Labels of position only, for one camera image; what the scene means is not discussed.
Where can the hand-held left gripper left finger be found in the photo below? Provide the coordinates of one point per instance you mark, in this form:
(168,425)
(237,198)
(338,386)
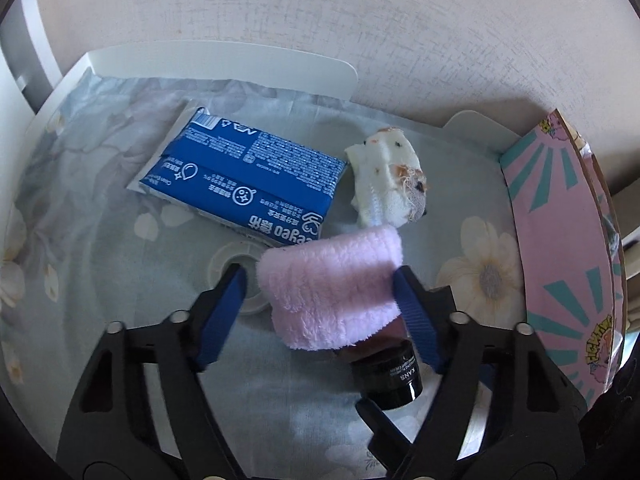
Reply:
(222,315)

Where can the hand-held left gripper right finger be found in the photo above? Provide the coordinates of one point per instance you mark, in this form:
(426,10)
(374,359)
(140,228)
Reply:
(417,320)

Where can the pink fluffy sock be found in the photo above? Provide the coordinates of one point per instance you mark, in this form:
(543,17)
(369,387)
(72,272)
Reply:
(330,290)

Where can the pink printed cardboard box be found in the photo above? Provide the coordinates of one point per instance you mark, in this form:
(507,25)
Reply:
(560,240)

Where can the white desktop with raised rim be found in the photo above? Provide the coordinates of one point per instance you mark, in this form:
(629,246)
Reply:
(225,67)

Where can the black cosmetic jar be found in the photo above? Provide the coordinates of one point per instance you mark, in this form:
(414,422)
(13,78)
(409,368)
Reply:
(395,380)

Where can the white plastic bin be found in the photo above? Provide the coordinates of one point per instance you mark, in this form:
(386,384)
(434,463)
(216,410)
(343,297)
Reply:
(125,270)

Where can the blue wet wipes packet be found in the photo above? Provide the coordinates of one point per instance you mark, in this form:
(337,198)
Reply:
(240,175)

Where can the white spotted sock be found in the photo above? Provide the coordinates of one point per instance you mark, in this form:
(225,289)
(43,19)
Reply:
(385,175)

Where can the white door frame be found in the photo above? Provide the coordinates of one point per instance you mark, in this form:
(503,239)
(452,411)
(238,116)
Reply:
(15,45)

